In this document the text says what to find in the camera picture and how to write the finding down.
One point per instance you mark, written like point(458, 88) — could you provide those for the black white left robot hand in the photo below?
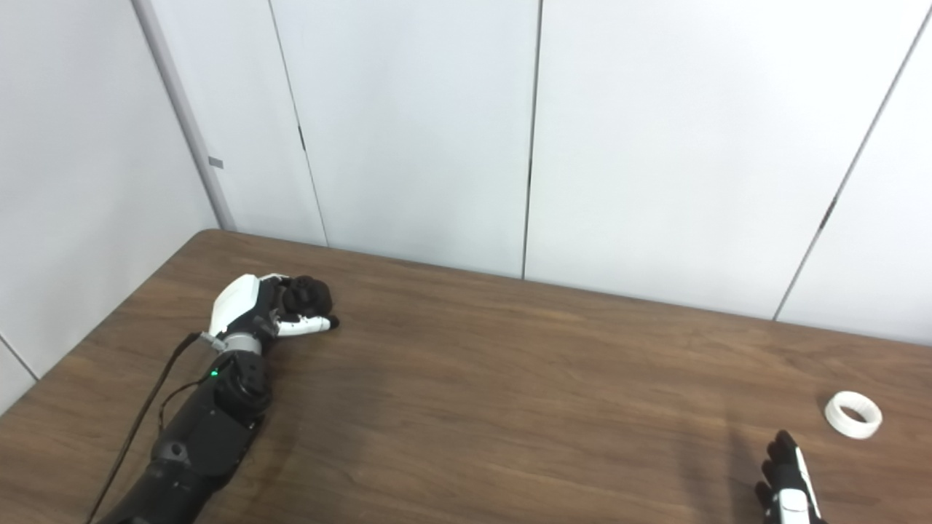
point(237, 302)

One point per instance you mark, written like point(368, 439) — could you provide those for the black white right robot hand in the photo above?
point(790, 495)

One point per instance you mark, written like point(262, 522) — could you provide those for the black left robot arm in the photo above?
point(207, 437)

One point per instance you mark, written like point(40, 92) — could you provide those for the grey wall corner strip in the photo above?
point(186, 124)

